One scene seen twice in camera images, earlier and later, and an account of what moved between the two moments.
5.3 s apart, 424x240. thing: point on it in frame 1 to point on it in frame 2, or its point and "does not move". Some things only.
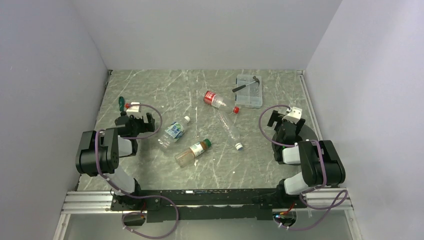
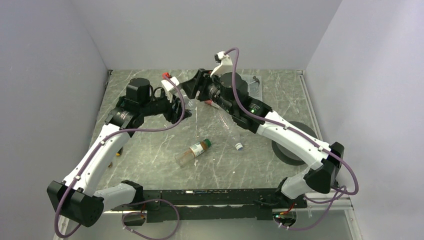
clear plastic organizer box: [250, 96] does not move
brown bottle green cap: [186, 156] does not move
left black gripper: [141, 120] to [173, 116]
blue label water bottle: [173, 132] to [190, 104]
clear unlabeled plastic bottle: [229, 130] does not move
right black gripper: [273, 118] to [200, 82]
